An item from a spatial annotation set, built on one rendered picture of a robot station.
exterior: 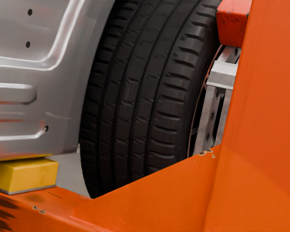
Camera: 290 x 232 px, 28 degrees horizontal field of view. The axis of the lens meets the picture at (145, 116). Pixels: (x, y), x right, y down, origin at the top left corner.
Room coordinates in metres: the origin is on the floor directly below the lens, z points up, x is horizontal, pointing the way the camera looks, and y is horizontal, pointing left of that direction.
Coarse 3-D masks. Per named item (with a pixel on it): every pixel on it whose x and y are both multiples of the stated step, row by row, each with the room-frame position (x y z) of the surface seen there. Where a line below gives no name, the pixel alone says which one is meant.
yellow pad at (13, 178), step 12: (0, 168) 1.00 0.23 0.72; (12, 168) 0.99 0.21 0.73; (24, 168) 1.01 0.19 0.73; (36, 168) 1.05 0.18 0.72; (48, 168) 1.08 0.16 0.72; (0, 180) 1.00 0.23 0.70; (12, 180) 0.99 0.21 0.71; (24, 180) 1.02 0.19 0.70; (36, 180) 1.05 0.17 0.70; (48, 180) 1.08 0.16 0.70; (12, 192) 0.99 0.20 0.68
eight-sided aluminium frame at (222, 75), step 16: (224, 48) 1.21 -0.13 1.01; (240, 48) 1.25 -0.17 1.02; (224, 64) 1.18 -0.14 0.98; (208, 80) 1.17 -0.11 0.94; (224, 80) 1.15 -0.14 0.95; (208, 96) 1.17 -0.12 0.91; (208, 112) 1.16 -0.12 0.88; (224, 112) 1.15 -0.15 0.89; (208, 128) 1.17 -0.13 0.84; (208, 144) 1.19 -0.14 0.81
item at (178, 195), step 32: (192, 160) 0.85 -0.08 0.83; (0, 192) 0.99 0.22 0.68; (32, 192) 1.04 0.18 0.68; (64, 192) 1.08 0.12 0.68; (128, 192) 0.89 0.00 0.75; (160, 192) 0.87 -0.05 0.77; (192, 192) 0.85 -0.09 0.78; (0, 224) 0.98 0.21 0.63; (32, 224) 0.95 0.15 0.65; (64, 224) 0.92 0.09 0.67; (96, 224) 0.91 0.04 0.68; (128, 224) 0.89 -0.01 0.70; (160, 224) 0.86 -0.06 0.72; (192, 224) 0.84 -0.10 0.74
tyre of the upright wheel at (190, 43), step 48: (144, 0) 1.30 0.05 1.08; (192, 0) 1.26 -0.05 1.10; (144, 48) 1.20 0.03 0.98; (192, 48) 1.17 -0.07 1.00; (96, 96) 1.22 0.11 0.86; (144, 96) 1.17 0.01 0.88; (192, 96) 1.17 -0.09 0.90; (96, 144) 1.23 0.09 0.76; (144, 144) 1.16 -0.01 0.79; (96, 192) 1.29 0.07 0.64
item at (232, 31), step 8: (224, 0) 1.19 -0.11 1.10; (232, 0) 1.18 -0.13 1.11; (240, 0) 1.18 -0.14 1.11; (248, 0) 1.17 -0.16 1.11; (224, 8) 1.17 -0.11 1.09; (232, 8) 1.16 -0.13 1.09; (240, 8) 1.16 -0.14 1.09; (248, 8) 1.15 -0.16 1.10; (216, 16) 1.18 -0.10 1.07; (224, 16) 1.17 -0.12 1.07; (232, 16) 1.16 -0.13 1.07; (240, 16) 1.15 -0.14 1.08; (248, 16) 1.14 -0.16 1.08; (224, 24) 1.18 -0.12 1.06; (232, 24) 1.17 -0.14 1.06; (240, 24) 1.16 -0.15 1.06; (224, 32) 1.19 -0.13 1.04; (232, 32) 1.18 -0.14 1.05; (240, 32) 1.17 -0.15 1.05; (224, 40) 1.21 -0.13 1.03; (232, 40) 1.20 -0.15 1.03; (240, 40) 1.19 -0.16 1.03
